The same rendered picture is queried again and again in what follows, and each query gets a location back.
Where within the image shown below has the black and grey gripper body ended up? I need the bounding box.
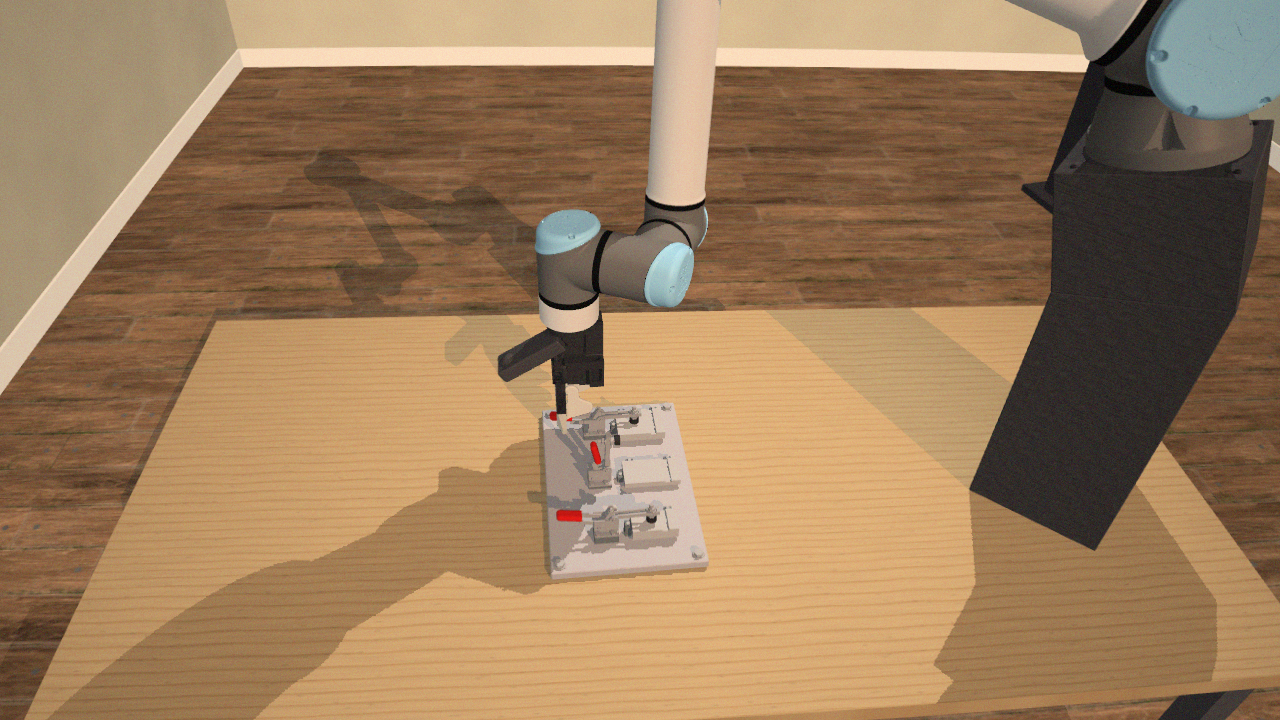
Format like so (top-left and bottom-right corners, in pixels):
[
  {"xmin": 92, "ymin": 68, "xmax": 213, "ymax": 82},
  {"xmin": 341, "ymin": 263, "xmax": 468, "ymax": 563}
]
[{"xmin": 547, "ymin": 311, "xmax": 604, "ymax": 387}]

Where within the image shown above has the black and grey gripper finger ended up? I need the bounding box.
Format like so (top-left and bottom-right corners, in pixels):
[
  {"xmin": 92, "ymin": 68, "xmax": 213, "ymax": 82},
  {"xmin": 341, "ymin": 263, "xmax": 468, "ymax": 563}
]
[
  {"xmin": 555, "ymin": 384, "xmax": 590, "ymax": 402},
  {"xmin": 556, "ymin": 372, "xmax": 593, "ymax": 434}
]

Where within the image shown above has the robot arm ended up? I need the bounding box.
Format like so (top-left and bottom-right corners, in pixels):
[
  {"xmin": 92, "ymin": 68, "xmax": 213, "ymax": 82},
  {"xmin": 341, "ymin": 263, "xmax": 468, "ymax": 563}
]
[{"xmin": 498, "ymin": 0, "xmax": 1280, "ymax": 382}]

